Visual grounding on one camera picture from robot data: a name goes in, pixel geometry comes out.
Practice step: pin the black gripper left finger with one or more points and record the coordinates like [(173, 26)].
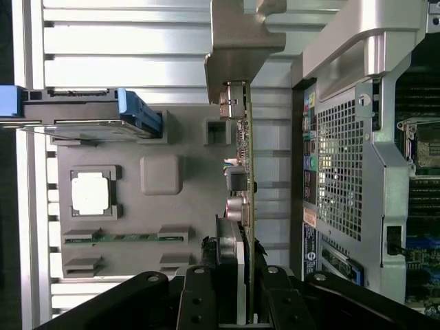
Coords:
[(199, 302)]

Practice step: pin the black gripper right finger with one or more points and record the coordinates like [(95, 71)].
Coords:
[(282, 306)]

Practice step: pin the bare green RAM stick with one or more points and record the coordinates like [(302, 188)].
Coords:
[(130, 237)]

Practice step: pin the grey parts rack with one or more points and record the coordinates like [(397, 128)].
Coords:
[(199, 154)]

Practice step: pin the silver CPU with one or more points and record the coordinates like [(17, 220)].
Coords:
[(91, 192)]

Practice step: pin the green motherboard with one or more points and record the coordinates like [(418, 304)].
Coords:
[(423, 199)]

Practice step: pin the blue disk carrier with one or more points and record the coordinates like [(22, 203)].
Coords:
[(137, 110)]

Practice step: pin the CPU socket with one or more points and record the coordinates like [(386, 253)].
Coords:
[(426, 148)]

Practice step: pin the hard disk with blue label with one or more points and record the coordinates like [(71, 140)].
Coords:
[(68, 94)]

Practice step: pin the open black PC case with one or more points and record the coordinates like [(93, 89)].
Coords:
[(343, 51)]

